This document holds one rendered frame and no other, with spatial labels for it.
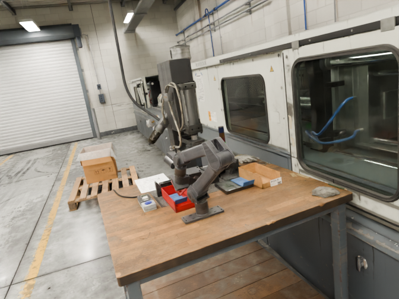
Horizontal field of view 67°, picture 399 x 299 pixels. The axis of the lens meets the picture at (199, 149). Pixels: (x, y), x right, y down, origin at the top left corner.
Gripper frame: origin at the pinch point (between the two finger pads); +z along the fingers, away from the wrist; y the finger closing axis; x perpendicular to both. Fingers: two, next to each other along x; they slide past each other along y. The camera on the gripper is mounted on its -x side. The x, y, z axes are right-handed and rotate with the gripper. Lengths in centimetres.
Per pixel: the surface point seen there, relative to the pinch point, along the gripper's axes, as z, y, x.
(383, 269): 6, -71, -75
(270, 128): 5, 37, -83
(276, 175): -3, -9, -54
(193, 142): -11.2, 23.2, -17.3
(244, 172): 4.1, 4.2, -42.8
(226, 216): -8.7, -27.6, -12.4
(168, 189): 10.6, 12.2, 1.6
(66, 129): 528, 783, 79
